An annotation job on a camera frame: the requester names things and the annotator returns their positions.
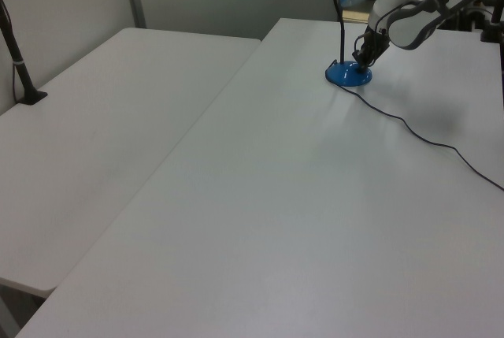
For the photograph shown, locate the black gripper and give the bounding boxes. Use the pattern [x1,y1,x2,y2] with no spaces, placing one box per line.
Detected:
[355,26,391,72]

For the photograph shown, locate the blue gooseneck desk lamp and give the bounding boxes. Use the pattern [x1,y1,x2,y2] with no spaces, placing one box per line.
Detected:
[324,0,381,87]

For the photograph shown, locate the tan wooden board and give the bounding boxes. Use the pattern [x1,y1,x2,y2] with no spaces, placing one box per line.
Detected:
[341,6,375,24]

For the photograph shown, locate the black stand with clamp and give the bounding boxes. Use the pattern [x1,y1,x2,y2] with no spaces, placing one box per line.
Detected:
[479,0,504,45]

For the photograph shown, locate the white adjacent table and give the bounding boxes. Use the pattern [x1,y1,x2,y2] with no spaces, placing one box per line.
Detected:
[0,27,263,292]

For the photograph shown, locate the black lamp power cable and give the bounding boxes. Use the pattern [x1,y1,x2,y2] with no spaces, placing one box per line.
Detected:
[333,80,504,192]

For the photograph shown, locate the black camera stand pole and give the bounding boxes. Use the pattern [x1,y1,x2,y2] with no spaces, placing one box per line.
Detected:
[0,0,49,107]

